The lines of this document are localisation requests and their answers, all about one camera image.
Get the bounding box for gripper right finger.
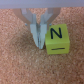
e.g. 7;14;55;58
39;7;61;50

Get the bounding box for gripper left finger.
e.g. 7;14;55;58
21;7;42;49

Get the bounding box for yellow block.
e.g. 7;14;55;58
44;26;71;55

